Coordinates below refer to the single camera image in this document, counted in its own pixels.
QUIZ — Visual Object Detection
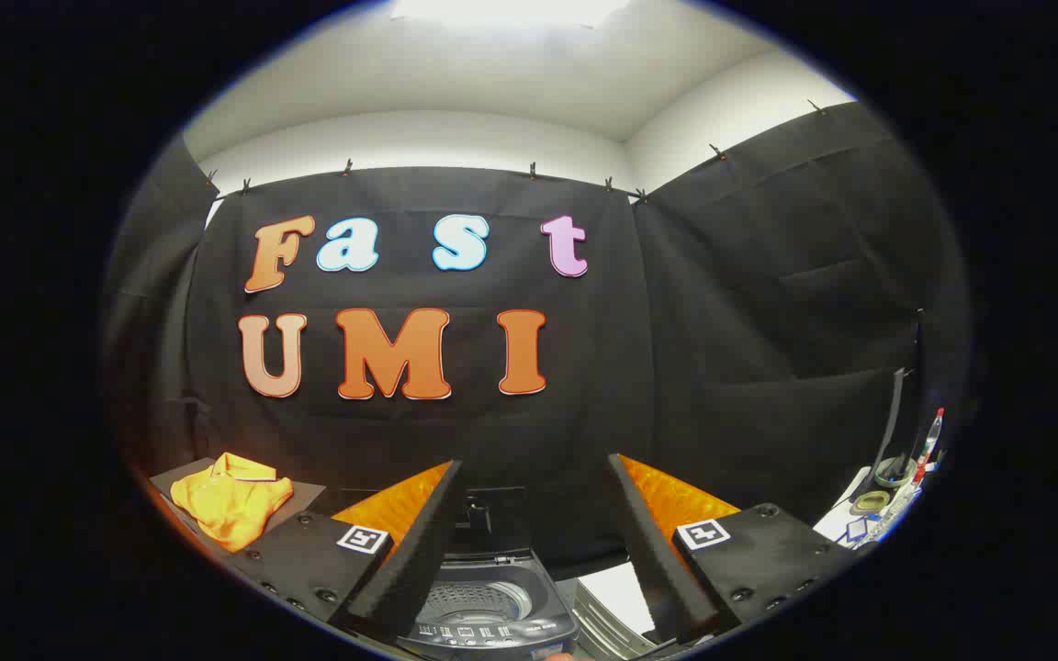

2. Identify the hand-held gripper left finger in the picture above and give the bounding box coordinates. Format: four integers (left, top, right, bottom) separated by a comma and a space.
226, 459, 466, 644

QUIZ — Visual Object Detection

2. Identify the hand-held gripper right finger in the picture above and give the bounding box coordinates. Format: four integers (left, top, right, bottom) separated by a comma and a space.
608, 453, 854, 644

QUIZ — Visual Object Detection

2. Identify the grey washing machine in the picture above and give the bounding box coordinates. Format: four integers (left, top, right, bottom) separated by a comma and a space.
396, 549, 582, 661

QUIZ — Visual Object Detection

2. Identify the yellow polo shirt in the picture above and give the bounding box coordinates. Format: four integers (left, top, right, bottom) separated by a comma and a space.
169, 452, 296, 554

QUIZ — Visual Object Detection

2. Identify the white table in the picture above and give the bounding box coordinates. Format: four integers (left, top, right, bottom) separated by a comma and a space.
578, 464, 923, 636

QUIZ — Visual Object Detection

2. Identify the silver curved metal object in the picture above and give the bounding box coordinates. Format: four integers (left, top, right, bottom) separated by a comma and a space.
573, 580, 660, 661

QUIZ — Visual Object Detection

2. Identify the black backdrop cloth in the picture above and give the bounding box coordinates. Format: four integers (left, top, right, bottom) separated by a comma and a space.
102, 101, 971, 570

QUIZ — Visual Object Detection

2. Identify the grey tape roll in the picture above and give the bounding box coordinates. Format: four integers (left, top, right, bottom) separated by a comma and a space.
872, 456, 917, 489

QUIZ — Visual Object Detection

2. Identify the red capped pen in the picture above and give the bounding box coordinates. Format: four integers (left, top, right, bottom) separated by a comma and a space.
913, 408, 946, 485

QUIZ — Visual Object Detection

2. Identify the ceiling light panel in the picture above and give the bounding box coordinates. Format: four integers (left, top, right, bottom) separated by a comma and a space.
389, 0, 633, 25

